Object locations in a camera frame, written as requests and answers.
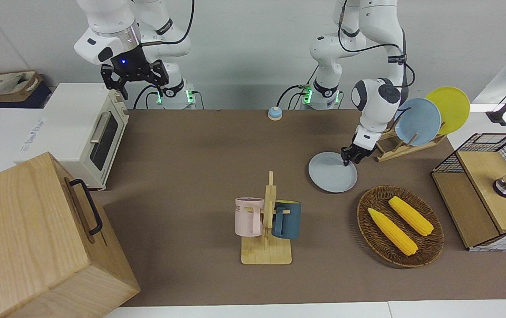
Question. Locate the blue service bell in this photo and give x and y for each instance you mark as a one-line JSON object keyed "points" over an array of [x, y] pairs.
{"points": [[274, 114]]}

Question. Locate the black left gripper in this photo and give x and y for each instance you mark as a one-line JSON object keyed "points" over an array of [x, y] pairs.
{"points": [[356, 152]]}

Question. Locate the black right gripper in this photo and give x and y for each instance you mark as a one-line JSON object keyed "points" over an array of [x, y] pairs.
{"points": [[131, 66]]}

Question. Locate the wooden plate rack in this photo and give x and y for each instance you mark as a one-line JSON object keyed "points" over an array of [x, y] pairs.
{"points": [[394, 152]]}

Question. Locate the gray round plate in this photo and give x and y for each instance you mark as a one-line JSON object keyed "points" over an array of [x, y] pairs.
{"points": [[330, 176]]}

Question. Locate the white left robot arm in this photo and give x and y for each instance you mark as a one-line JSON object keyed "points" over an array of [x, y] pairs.
{"points": [[379, 97]]}

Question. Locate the large wooden box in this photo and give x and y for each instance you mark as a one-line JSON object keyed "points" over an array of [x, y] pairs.
{"points": [[28, 247]]}

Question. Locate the dark blue mug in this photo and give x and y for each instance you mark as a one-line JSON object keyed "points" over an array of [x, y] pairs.
{"points": [[289, 218]]}

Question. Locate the brown table mat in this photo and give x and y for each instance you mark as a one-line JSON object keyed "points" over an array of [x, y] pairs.
{"points": [[191, 198]]}

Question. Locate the white toaster oven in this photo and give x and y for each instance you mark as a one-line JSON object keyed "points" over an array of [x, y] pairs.
{"points": [[72, 123]]}

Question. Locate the yellow corn cob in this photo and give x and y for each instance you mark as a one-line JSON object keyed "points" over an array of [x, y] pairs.
{"points": [[412, 216], [392, 232]]}

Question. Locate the pink mug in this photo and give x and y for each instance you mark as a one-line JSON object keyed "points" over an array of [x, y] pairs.
{"points": [[246, 218]]}

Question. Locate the blue round plate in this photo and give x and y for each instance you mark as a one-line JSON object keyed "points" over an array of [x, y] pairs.
{"points": [[421, 121]]}

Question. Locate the yellow round plate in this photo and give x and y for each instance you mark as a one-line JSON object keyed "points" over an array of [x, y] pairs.
{"points": [[454, 106]]}

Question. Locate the wooden mug stand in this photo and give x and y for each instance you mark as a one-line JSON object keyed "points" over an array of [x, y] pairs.
{"points": [[266, 254]]}

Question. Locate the brown wicker basket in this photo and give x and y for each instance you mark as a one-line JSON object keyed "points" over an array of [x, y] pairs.
{"points": [[429, 247]]}

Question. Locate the cardboard box with bag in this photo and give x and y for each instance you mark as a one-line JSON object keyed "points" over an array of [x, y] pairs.
{"points": [[5, 86]]}

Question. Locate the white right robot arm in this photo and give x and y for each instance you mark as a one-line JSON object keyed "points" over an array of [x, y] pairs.
{"points": [[111, 22]]}

